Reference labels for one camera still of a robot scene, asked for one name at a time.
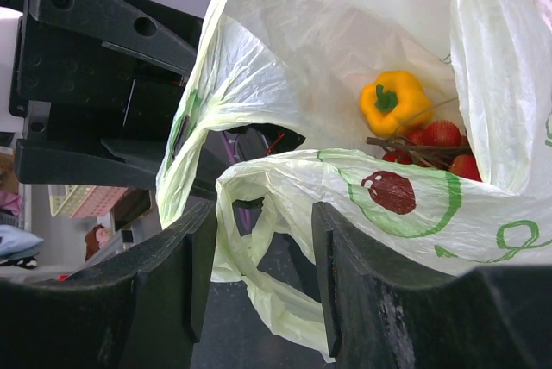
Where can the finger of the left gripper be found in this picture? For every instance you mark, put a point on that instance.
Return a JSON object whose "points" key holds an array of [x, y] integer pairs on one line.
{"points": [[144, 29], [107, 162]]}

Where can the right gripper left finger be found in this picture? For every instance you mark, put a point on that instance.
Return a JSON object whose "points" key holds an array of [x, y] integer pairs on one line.
{"points": [[143, 308]]}

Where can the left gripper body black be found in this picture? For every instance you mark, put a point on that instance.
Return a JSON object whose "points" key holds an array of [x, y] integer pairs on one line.
{"points": [[70, 87]]}

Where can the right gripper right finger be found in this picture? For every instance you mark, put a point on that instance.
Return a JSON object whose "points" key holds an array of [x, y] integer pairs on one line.
{"points": [[382, 310]]}

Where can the red cherry tomato bunch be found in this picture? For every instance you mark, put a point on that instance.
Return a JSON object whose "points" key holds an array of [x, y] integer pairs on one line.
{"points": [[440, 145]]}

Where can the yellow toy bell pepper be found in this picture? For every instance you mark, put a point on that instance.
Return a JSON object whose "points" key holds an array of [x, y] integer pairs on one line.
{"points": [[395, 104]]}

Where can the green avocado print plastic bag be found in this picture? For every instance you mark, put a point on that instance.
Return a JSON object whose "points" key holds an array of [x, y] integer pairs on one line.
{"points": [[301, 65]]}

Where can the pink perforated plastic basket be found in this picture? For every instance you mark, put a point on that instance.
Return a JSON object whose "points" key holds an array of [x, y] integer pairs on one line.
{"points": [[96, 200]]}

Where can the yellow perforated plastic basket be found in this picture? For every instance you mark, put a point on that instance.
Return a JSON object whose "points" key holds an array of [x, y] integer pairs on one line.
{"points": [[64, 199]]}

